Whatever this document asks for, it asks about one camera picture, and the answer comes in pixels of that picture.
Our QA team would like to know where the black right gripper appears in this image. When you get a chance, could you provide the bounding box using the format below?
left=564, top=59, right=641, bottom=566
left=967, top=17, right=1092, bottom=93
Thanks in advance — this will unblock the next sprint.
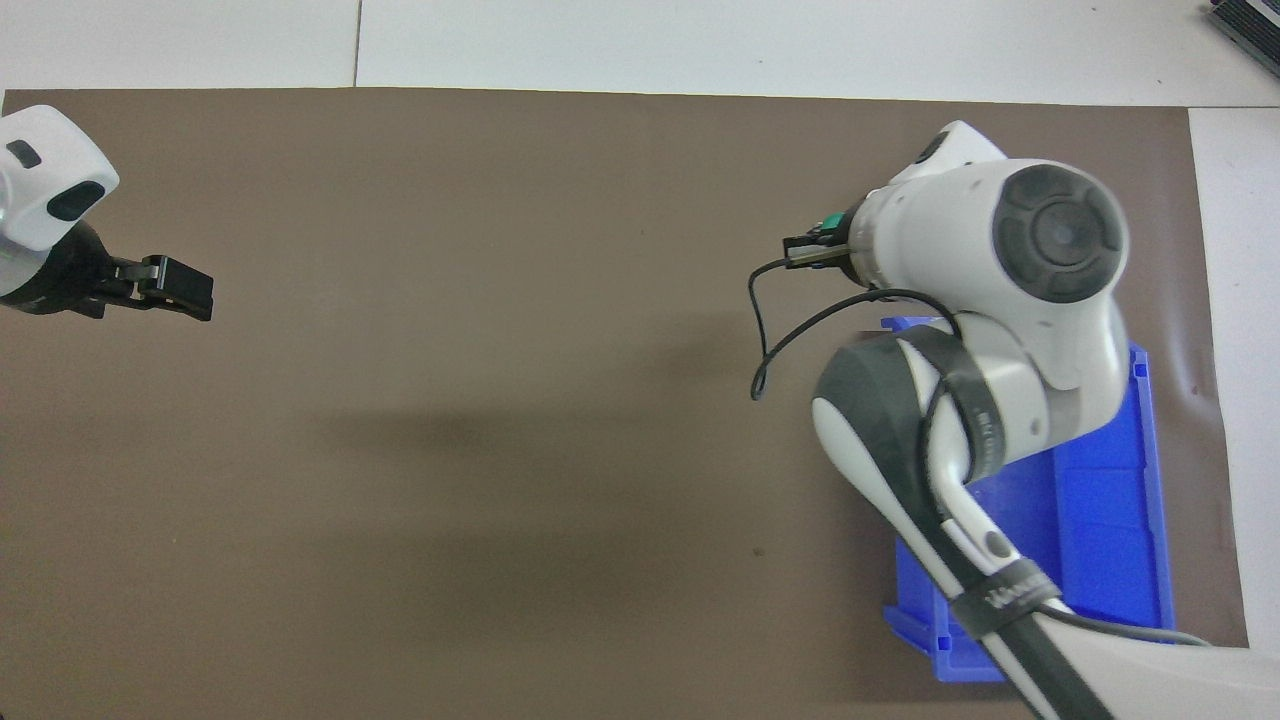
left=783, top=205, right=873, bottom=286

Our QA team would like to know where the grey ribbed device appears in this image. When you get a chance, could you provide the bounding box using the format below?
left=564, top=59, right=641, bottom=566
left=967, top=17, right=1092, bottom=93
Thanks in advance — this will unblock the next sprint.
left=1205, top=0, right=1280, bottom=56

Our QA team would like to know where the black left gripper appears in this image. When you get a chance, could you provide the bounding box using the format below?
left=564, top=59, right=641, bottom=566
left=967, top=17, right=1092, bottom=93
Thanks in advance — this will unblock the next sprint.
left=0, top=222, right=216, bottom=323

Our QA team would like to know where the brown table mat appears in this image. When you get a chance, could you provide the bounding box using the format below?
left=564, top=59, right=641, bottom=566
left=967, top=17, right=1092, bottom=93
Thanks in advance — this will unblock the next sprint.
left=0, top=88, right=1251, bottom=720

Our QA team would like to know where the blue plastic storage bin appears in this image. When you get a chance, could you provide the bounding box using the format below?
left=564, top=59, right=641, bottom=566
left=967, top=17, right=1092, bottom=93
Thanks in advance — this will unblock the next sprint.
left=880, top=316, right=1171, bottom=683

